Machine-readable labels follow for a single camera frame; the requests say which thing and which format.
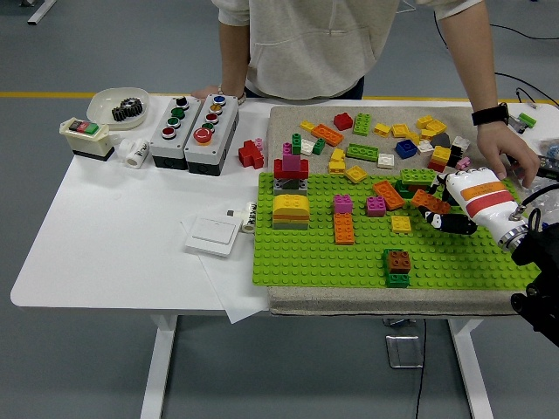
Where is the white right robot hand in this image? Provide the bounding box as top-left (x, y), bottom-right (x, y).
top-left (418, 167), bottom-right (526, 237)

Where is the blue square brick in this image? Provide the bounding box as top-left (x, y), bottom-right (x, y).
top-left (395, 139), bottom-right (418, 160)

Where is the person's right hand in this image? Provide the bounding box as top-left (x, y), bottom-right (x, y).
top-left (190, 85), bottom-right (240, 104)

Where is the white bead bracelet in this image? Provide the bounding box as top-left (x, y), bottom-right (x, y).
top-left (217, 83), bottom-right (248, 106)

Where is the white labelled cylinder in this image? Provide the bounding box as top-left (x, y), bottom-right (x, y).
top-left (241, 202), bottom-right (258, 235)

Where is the grey emergency-stop control box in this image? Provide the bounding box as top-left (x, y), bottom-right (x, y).
top-left (183, 93), bottom-right (240, 177)

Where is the lime long brick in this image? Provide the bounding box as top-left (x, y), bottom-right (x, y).
top-left (345, 142), bottom-right (379, 163)
top-left (400, 168), bottom-right (438, 186)

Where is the person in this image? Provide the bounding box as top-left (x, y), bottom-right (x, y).
top-left (211, 0), bottom-right (488, 100)

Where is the silver floor outlet box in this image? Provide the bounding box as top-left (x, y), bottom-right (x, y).
top-left (384, 333), bottom-right (424, 370)

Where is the long black floor cable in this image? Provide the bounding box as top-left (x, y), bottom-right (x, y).
top-left (433, 10), bottom-right (559, 109)

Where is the red cross-shaped brick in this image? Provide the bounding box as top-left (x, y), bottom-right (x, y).
top-left (238, 139), bottom-right (266, 169)

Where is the white pipe fitting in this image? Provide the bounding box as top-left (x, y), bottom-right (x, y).
top-left (117, 138), bottom-right (151, 169)

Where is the black cable under table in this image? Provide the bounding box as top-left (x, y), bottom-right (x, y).
top-left (414, 320), bottom-right (428, 419)

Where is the white wall switch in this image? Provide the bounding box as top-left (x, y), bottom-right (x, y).
top-left (184, 216), bottom-right (240, 258)

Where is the bag of blue parts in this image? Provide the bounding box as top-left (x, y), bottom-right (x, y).
top-left (537, 137), bottom-right (559, 159)

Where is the black cable with connector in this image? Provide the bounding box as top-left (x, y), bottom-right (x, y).
top-left (514, 86), bottom-right (539, 109)

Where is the grey four-button control box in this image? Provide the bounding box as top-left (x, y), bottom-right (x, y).
top-left (149, 95), bottom-right (203, 170)

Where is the white plastic bowl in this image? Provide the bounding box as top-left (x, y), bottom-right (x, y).
top-left (86, 86), bottom-right (151, 131)

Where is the white table leg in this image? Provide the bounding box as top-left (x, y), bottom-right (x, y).
top-left (139, 314), bottom-right (179, 419)
top-left (445, 318), bottom-right (494, 419)

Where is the person's left hand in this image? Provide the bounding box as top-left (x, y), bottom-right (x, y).
top-left (475, 121), bottom-right (542, 189)

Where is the black metal gear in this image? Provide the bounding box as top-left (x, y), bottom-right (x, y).
top-left (111, 96), bottom-right (144, 122)

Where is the cream red-green switch box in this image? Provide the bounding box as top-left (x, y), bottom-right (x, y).
top-left (59, 117), bottom-right (115, 162)

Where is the yellow orange grey brick stack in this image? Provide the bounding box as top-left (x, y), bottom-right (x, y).
top-left (272, 194), bottom-right (311, 231)

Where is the grey arch brick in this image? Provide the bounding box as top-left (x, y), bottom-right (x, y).
top-left (273, 177), bottom-right (309, 196)

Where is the orange long brick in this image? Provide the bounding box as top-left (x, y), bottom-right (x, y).
top-left (371, 179), bottom-right (406, 211)
top-left (311, 123), bottom-right (345, 148)
top-left (410, 189), bottom-right (451, 216)
top-left (333, 212), bottom-right (355, 246)

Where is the black wristwatch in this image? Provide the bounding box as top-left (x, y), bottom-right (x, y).
top-left (471, 103), bottom-right (511, 127)

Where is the lime green studded baseplate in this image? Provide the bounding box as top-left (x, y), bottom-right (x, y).
top-left (252, 171), bottom-right (542, 289)

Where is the white paper sheet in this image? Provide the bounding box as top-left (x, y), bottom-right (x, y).
top-left (180, 216), bottom-right (271, 326)

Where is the grey-brown mat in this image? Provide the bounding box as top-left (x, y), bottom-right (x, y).
top-left (266, 105), bottom-right (536, 319)

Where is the clear plastic bag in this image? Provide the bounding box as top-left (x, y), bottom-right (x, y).
top-left (521, 178), bottom-right (559, 215)

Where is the dark green frame brick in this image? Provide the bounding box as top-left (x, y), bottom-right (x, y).
top-left (394, 178), bottom-right (420, 200)

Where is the white furniture foot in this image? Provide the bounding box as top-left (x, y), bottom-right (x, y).
top-left (27, 0), bottom-right (58, 25)

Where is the red wide brick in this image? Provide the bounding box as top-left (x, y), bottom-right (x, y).
top-left (273, 158), bottom-right (310, 181)

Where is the brown square brick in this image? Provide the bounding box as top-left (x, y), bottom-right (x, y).
top-left (387, 249), bottom-right (412, 275)

